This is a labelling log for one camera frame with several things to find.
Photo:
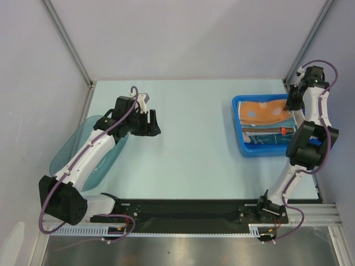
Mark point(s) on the aluminium front rail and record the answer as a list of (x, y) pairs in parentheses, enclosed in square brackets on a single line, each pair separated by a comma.
[(319, 213)]

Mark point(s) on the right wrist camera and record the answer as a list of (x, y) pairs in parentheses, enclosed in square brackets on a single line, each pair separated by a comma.
[(300, 74)]

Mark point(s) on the blue plastic bin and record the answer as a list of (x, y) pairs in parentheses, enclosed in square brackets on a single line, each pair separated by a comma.
[(250, 150)]

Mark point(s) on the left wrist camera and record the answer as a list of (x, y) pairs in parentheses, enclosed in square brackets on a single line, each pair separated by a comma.
[(141, 103)]

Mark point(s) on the teal translucent basket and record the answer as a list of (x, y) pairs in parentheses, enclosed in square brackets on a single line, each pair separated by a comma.
[(73, 145)]

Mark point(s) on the orange brown towel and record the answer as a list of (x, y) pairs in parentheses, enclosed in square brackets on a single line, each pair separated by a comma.
[(268, 131)]

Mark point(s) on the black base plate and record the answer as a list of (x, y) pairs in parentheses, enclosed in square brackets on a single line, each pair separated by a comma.
[(195, 225)]

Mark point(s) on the Doraemon teal beige towel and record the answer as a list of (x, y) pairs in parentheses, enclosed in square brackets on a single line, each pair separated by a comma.
[(272, 139)]

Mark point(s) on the light blue towel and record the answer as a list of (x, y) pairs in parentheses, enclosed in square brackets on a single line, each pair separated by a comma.
[(287, 123)]

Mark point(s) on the peach orange patterned towel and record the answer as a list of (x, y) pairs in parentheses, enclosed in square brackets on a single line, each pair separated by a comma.
[(263, 113)]

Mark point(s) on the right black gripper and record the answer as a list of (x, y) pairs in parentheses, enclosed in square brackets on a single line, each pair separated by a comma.
[(291, 100)]

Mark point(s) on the white cable duct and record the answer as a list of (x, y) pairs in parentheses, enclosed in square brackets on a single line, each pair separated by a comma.
[(116, 231)]

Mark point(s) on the right aluminium frame post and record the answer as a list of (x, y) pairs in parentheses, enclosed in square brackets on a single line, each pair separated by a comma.
[(310, 37)]

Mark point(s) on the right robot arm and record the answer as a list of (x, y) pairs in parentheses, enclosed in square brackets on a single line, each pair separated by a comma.
[(309, 148)]

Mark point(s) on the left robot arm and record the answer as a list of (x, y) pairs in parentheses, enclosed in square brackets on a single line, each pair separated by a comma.
[(61, 194)]

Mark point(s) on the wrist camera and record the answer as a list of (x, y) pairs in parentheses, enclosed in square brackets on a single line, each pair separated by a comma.
[(300, 74), (141, 103)]

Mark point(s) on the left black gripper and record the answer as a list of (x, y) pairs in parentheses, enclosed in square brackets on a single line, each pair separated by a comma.
[(150, 129)]

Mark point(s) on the aluminium frame post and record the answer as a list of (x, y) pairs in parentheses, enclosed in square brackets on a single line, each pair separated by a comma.
[(65, 38), (310, 37)]

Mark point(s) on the left aluminium frame post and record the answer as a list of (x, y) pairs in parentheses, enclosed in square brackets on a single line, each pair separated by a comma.
[(65, 38)]

